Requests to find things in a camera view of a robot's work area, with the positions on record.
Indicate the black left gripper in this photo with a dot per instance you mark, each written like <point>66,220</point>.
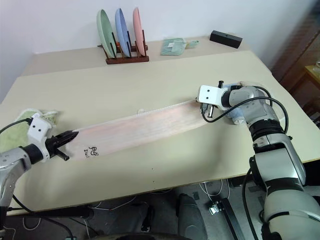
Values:
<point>53,146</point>

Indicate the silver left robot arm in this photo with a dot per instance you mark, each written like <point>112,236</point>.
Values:
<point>11,162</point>

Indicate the green terry towel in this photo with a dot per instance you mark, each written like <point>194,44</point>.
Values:
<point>13,131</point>

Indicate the black metal table leg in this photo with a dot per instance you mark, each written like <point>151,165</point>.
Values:
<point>231,220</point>

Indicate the green plate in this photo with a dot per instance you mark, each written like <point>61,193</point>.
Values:
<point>103,30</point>

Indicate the brown wooden cabinet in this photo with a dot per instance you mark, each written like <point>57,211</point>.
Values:
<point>297,55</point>

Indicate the brown wooden plate rack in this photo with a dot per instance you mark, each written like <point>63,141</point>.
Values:
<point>127,60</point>

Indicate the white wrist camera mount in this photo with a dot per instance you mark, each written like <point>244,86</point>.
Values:
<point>210,93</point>
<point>38,129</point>

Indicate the green cloth in clear bag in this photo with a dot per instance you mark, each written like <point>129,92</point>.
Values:
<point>172,47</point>

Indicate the pink striped towel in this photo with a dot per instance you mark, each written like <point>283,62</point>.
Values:
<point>140,127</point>

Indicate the light blue towel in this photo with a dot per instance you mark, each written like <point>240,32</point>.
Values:
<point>237,117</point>

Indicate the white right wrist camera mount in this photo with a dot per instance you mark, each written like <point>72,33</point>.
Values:
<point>210,93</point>

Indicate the dark grey rounded shape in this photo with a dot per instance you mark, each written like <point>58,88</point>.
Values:
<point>191,217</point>

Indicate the black rectangular box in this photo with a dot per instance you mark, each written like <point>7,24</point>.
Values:
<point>225,38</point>

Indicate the pink plate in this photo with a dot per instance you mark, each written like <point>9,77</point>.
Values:
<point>138,27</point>

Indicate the blue plate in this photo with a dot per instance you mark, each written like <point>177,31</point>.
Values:
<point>122,27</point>

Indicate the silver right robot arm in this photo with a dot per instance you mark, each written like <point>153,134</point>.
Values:
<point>275,162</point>

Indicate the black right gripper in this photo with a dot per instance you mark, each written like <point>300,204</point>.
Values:
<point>210,112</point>

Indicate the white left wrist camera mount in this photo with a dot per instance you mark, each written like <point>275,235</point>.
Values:
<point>38,129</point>

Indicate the black metal table bar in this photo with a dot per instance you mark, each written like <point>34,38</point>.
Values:
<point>55,212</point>

